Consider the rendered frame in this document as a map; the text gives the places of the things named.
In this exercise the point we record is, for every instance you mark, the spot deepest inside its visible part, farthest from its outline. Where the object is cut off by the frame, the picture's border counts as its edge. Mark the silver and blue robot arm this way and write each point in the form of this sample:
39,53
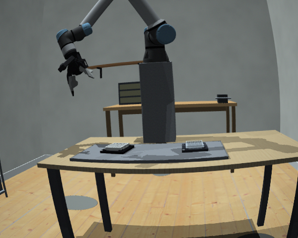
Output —
157,34

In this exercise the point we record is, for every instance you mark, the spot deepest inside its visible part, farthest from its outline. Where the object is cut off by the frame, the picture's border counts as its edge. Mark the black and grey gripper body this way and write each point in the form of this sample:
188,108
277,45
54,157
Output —
72,67

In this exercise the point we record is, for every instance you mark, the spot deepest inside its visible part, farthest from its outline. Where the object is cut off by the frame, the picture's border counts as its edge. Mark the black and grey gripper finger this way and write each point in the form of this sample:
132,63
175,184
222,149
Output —
71,82
82,68

